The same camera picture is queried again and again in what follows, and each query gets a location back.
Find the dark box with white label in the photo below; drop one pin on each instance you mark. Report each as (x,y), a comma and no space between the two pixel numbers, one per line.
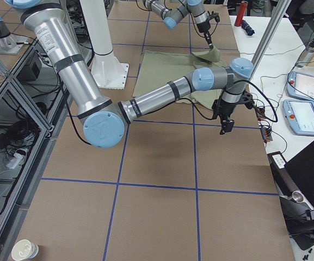
(282,178)

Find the blue teach pendant near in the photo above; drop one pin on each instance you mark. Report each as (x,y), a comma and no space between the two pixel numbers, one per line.
(300,116)

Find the blue teach pendant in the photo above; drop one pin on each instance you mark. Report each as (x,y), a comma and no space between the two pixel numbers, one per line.
(300,85)
(300,116)

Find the aluminium frame post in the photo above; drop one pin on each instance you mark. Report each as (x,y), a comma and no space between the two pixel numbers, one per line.
(269,33)

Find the black power brick box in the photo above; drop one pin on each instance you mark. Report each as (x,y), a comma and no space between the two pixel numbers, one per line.
(31,69)

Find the paper cup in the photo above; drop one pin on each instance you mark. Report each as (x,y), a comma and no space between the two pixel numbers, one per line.
(24,249)

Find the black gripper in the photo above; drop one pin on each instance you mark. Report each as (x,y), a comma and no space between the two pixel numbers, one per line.
(203,27)
(228,110)

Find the aluminium frame cart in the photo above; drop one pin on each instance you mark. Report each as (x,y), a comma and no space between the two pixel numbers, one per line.
(31,114)

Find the olive green long-sleeve shirt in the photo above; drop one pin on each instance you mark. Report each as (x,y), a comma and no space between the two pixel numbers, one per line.
(158,68)

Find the red cylinder bottle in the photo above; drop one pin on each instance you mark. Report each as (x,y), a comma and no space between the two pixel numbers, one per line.
(239,18)

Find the folded dark blue umbrella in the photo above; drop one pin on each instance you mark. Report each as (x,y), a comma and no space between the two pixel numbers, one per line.
(247,28)

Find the blue teach pendant far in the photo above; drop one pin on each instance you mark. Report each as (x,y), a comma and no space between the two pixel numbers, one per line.
(300,85)

